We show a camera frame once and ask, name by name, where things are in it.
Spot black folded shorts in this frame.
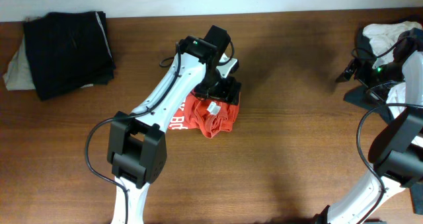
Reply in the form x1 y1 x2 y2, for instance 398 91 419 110
23 11 116 100

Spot beige folded garment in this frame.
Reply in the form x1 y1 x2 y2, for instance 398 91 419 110
3 39 35 91

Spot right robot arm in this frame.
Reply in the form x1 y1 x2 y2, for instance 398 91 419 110
312 28 422 223

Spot red t-shirt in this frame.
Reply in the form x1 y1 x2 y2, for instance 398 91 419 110
168 94 239 139

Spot white crumpled garment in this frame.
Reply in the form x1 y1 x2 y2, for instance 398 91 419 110
362 20 423 149

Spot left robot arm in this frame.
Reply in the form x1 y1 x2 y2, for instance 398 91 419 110
106 26 241 223

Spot dark navy garment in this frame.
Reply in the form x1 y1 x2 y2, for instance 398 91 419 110
343 27 389 110

